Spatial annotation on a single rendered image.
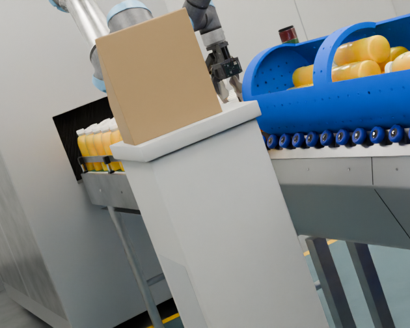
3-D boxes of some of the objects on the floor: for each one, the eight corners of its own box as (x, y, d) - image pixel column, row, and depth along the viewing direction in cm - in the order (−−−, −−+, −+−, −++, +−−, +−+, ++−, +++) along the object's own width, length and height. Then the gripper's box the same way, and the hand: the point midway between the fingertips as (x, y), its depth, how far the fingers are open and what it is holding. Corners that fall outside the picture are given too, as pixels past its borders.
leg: (405, 397, 270) (346, 222, 261) (394, 392, 275) (336, 222, 266) (418, 388, 272) (360, 215, 263) (407, 384, 278) (349, 215, 268)
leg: (373, 418, 264) (312, 241, 255) (362, 413, 270) (302, 239, 260) (386, 409, 267) (326, 233, 257) (376, 404, 272) (316, 232, 263)
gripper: (207, 47, 263) (229, 109, 266) (237, 36, 268) (258, 97, 271) (196, 51, 271) (217, 111, 274) (225, 40, 276) (246, 99, 279)
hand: (233, 101), depth 275 cm, fingers closed on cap, 4 cm apart
